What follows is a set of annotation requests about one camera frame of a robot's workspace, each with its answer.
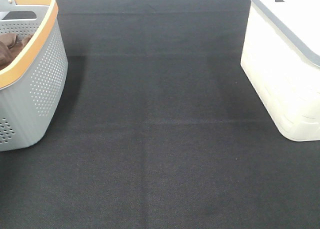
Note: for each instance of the grey perforated basket orange rim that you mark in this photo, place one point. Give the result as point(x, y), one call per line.
point(32, 85)

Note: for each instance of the white plastic bin grey rim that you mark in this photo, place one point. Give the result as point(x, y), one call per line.
point(281, 58)

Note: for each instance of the brown cloth in basket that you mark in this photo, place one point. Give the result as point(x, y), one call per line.
point(10, 46)

